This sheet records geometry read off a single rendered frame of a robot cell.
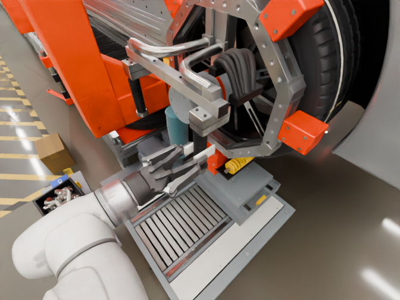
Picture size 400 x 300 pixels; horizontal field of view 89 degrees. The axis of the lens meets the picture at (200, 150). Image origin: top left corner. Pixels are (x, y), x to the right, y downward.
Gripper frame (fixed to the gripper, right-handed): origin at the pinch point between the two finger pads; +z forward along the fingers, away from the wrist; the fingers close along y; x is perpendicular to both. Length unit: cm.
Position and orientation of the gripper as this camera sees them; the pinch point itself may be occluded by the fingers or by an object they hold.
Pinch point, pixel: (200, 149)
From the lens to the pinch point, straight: 54.0
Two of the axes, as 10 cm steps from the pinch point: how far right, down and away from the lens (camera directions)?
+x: 0.0, -6.7, -7.4
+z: 7.6, -4.8, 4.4
